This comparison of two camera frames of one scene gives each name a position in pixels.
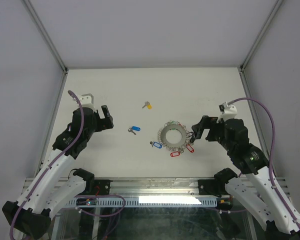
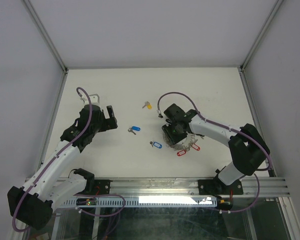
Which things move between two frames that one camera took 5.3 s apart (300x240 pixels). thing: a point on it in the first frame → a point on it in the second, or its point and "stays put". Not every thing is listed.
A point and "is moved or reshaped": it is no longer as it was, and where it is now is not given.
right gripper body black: (215, 133) → (173, 133)
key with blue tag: (133, 128) stays put
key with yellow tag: (148, 105) stays put
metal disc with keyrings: (175, 136) is moved or reshaped
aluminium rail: (154, 187) stays put
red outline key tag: (174, 154) → (181, 152)
